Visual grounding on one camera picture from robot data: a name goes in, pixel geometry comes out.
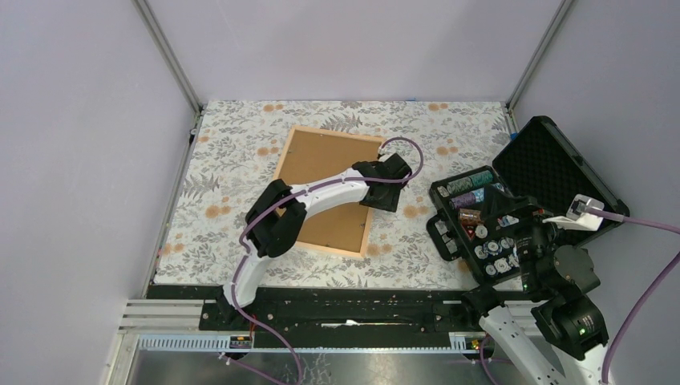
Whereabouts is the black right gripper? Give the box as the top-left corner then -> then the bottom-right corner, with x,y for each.
479,181 -> 575,294

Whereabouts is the brown cardboard backing board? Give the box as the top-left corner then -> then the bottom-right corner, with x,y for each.
277,130 -> 383,253

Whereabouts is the light wooden picture frame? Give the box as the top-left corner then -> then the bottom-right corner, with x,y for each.
270,124 -> 388,260

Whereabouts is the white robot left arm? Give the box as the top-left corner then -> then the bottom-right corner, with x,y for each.
217,153 -> 424,330

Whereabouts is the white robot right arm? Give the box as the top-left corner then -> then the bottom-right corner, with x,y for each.
459,187 -> 609,384

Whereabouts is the black poker chip case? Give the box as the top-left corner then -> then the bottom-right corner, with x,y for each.
426,116 -> 630,285

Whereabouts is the light blue poker chip stack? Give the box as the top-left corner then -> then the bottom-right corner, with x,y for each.
471,183 -> 506,204

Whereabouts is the purple poker chip stack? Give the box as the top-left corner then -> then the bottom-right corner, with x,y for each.
449,192 -> 476,209

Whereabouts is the blue green poker chip stack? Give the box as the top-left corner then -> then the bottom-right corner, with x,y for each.
447,177 -> 473,196

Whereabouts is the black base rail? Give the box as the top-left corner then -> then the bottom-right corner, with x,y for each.
146,284 -> 514,349

